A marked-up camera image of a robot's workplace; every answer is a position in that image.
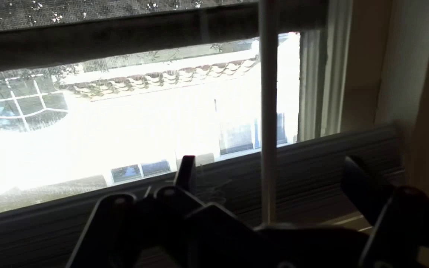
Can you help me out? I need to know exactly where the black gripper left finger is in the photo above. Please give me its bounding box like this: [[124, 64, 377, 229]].
[[67, 153, 271, 268]]

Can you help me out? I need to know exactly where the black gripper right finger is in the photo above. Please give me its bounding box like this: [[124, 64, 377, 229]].
[[341, 153, 429, 268]]

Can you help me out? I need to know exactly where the white curtain pull wand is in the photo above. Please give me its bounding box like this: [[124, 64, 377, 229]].
[[256, 0, 280, 227]]

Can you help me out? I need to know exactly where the white framed sash window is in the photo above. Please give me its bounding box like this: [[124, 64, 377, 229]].
[[0, 0, 356, 220]]

